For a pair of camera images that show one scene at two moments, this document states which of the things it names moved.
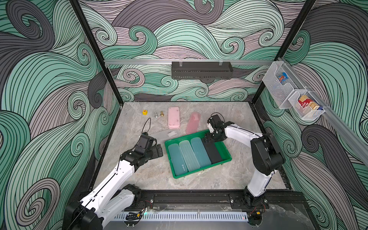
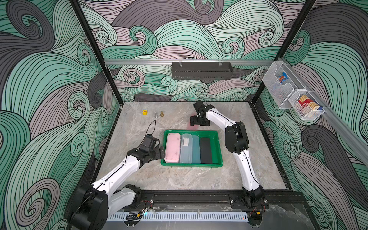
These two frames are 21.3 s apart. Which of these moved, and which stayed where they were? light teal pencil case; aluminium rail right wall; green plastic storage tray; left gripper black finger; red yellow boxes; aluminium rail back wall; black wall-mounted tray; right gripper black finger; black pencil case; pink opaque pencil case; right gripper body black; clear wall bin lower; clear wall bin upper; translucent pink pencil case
Moved: black pencil case; right gripper black finger; light teal pencil case; green plastic storage tray; right gripper body black; pink opaque pencil case
Stayed: left gripper black finger; red yellow boxes; aluminium rail back wall; clear wall bin lower; black wall-mounted tray; translucent pink pencil case; aluminium rail right wall; clear wall bin upper
